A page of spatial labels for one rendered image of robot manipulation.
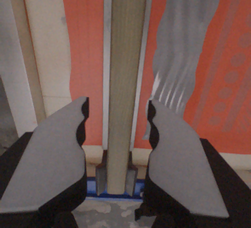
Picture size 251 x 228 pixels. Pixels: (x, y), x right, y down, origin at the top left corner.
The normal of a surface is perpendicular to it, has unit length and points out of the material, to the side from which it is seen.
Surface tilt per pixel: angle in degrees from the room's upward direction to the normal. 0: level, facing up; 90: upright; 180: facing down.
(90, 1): 0
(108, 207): 0
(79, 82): 0
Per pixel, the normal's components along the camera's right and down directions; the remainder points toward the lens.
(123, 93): 0.00, 0.50
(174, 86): -0.52, 0.31
